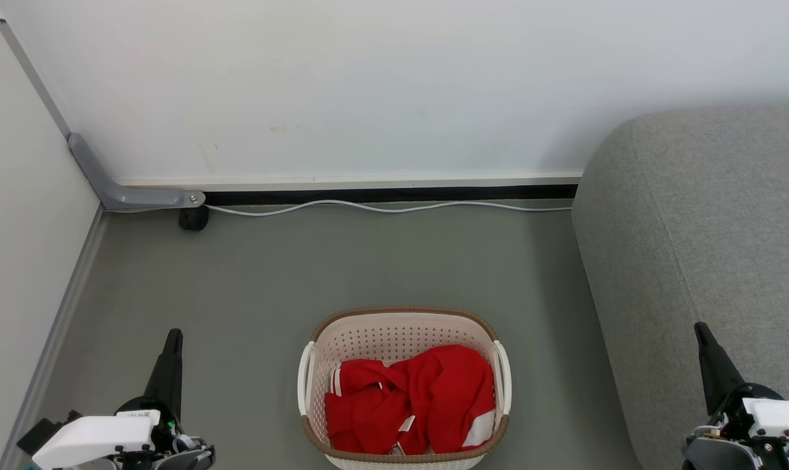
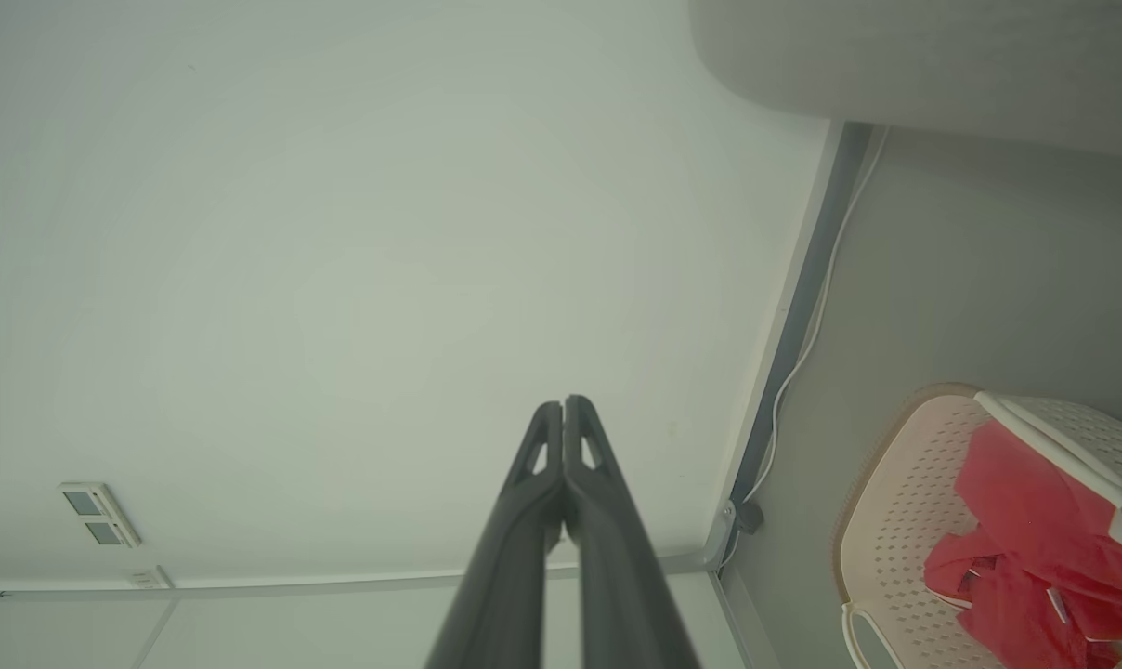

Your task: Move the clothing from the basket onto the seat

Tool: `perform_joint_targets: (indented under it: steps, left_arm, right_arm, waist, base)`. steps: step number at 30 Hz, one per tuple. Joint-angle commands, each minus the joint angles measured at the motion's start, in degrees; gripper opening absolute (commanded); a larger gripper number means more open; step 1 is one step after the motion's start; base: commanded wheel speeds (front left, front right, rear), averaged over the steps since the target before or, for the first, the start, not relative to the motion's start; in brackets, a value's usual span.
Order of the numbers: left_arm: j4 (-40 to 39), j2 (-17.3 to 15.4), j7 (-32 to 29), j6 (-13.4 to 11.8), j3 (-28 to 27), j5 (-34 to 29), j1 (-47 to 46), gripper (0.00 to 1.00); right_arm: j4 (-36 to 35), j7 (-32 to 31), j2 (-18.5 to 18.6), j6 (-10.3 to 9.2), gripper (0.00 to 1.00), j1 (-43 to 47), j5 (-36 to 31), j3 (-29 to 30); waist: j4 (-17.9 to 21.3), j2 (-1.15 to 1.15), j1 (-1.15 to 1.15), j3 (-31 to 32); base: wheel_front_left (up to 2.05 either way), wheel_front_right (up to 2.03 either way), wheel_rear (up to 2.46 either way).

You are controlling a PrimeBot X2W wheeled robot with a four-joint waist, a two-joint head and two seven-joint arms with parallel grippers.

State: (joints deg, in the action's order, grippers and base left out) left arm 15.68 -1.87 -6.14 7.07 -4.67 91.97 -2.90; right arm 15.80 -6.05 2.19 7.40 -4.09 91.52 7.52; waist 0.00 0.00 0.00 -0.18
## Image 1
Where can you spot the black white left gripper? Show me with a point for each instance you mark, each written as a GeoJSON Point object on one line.
{"type": "Point", "coordinates": [100, 437]}

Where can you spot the grey fabric sofa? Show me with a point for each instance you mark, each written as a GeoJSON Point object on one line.
{"type": "Point", "coordinates": [695, 248]}

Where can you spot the white perforated laundry basket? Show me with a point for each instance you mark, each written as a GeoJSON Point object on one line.
{"type": "Point", "coordinates": [381, 333]}

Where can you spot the white partition bottom rail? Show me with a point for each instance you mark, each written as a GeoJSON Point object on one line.
{"type": "Point", "coordinates": [368, 182]}

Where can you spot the red shorts with white panels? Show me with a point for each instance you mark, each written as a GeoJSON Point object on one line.
{"type": "Point", "coordinates": [453, 391]}

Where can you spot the black caster wheel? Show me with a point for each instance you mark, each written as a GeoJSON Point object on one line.
{"type": "Point", "coordinates": [194, 219]}

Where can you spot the red garment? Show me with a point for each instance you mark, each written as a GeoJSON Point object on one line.
{"type": "Point", "coordinates": [362, 418]}

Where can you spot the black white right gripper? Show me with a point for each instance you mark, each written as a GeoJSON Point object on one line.
{"type": "Point", "coordinates": [760, 431]}

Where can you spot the grey metal partition foot bracket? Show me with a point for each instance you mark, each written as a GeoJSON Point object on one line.
{"type": "Point", "coordinates": [123, 196]}

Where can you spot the grey partition edge strip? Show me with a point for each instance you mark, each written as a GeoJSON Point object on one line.
{"type": "Point", "coordinates": [32, 75]}

